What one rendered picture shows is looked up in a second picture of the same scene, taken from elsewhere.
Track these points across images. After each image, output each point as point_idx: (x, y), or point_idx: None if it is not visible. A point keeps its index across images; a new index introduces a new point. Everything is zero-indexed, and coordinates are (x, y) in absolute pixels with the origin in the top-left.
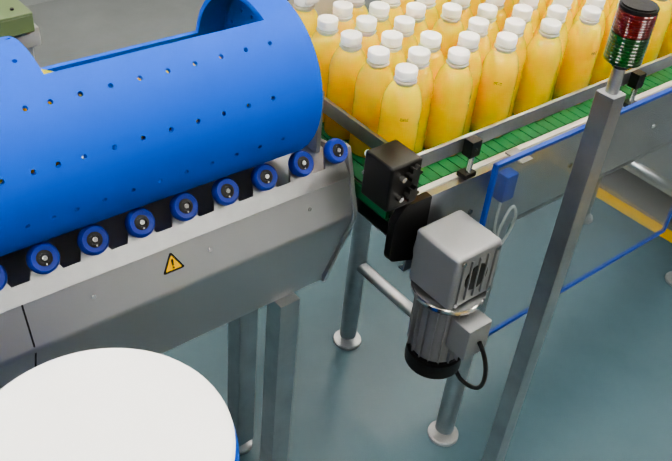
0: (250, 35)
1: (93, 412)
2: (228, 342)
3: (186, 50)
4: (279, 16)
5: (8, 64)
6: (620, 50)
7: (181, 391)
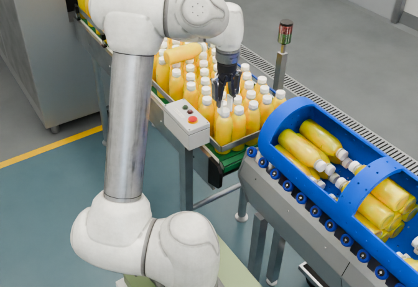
0: (324, 109)
1: None
2: (256, 256)
3: (344, 124)
4: (309, 100)
5: (390, 163)
6: (290, 37)
7: None
